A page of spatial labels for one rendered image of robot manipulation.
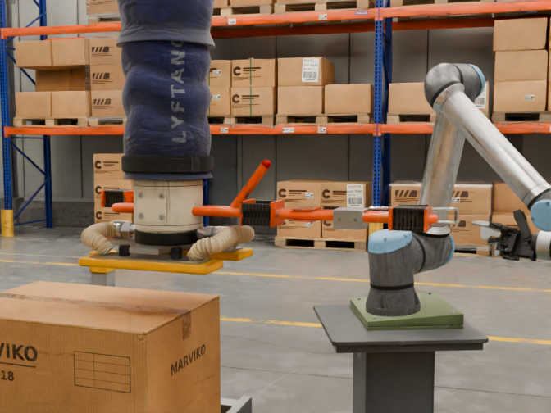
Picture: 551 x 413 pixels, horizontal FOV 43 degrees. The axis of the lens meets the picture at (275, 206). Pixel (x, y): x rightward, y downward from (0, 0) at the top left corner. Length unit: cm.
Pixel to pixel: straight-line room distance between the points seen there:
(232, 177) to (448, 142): 831
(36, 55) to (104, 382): 916
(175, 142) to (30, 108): 905
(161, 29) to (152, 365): 76
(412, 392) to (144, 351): 113
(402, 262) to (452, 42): 788
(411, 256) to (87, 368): 118
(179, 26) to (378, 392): 138
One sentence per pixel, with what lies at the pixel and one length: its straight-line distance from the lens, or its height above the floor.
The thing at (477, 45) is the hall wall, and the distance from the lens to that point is 1008.
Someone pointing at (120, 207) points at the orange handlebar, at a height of 120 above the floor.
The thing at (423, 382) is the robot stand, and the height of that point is 57.
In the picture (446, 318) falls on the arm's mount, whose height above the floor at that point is 79.
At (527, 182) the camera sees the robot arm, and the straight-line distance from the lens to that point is 207.
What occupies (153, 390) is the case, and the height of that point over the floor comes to 81.
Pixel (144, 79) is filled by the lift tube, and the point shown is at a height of 151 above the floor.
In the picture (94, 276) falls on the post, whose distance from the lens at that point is 242.
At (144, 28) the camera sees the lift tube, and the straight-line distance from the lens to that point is 166.
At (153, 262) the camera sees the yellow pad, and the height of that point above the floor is 109.
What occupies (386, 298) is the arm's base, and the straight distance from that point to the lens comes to 238.
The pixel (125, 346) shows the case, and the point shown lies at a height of 91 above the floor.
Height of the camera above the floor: 136
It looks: 5 degrees down
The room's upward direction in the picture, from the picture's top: straight up
